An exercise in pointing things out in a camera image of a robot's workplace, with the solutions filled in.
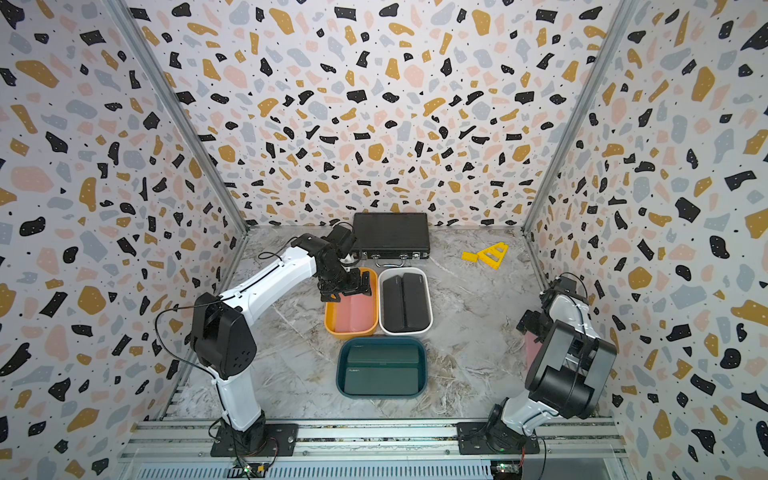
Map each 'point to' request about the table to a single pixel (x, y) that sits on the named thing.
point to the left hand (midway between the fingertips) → (363, 294)
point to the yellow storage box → (329, 311)
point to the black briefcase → (390, 235)
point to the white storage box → (385, 274)
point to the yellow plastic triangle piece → (492, 256)
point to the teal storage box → (342, 364)
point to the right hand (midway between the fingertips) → (544, 338)
